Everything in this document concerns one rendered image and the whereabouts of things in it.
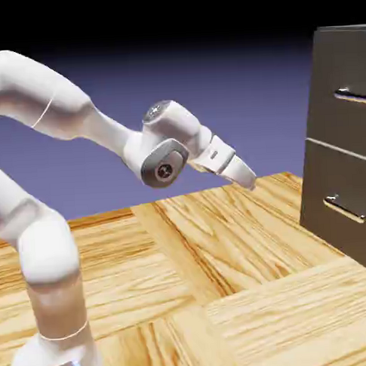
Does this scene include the short dark metal handle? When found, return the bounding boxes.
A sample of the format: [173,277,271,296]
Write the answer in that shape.
[322,192,366,227]

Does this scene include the dark brown short drawer front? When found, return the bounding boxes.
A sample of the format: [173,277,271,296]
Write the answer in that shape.
[300,27,366,165]

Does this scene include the long dark metal handle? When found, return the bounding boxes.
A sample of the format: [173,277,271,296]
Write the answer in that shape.
[333,85,366,109]

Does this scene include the dark brown cabinet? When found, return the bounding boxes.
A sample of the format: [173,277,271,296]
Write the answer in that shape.
[288,24,366,281]

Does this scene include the dark brown tall drawer front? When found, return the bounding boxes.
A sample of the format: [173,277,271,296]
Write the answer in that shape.
[295,135,366,281]

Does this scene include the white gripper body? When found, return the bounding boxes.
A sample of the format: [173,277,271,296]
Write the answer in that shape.
[220,153,259,193]

